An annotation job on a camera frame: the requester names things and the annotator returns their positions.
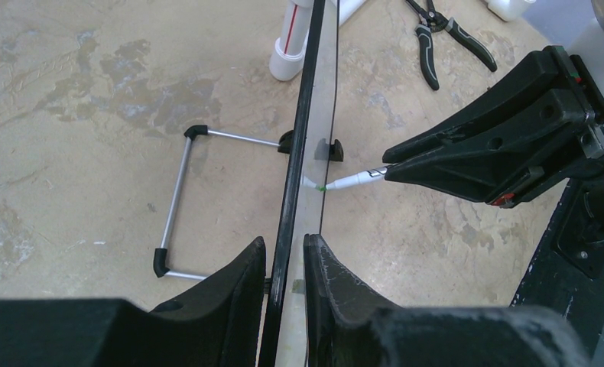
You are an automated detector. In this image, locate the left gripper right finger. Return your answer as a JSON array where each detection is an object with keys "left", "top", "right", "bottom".
[{"left": 304, "top": 234, "right": 590, "bottom": 366}]

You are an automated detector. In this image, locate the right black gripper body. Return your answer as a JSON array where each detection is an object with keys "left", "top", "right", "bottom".
[{"left": 560, "top": 54, "right": 604, "bottom": 181}]

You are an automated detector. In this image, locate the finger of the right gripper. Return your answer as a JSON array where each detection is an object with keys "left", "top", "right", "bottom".
[
  {"left": 382, "top": 46, "right": 588, "bottom": 164},
  {"left": 384, "top": 119, "right": 599, "bottom": 208}
]

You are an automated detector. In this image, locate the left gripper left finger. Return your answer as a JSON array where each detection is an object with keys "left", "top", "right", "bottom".
[{"left": 0, "top": 237, "right": 266, "bottom": 366}]

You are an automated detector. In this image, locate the white whiteboard marker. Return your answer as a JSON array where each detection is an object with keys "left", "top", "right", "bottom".
[{"left": 316, "top": 166, "right": 388, "bottom": 192}]

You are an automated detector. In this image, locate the small black-framed whiteboard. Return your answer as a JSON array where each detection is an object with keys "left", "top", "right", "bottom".
[{"left": 153, "top": 0, "right": 345, "bottom": 367}]

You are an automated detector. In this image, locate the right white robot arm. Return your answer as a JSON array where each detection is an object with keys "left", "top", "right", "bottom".
[{"left": 382, "top": 1, "right": 604, "bottom": 208}]

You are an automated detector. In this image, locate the black-handled wire stripper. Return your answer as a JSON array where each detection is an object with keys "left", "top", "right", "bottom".
[{"left": 404, "top": 0, "right": 498, "bottom": 92}]

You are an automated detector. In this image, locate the white PVC pipe frame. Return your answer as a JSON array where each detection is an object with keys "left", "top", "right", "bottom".
[{"left": 269, "top": 1, "right": 534, "bottom": 90}]

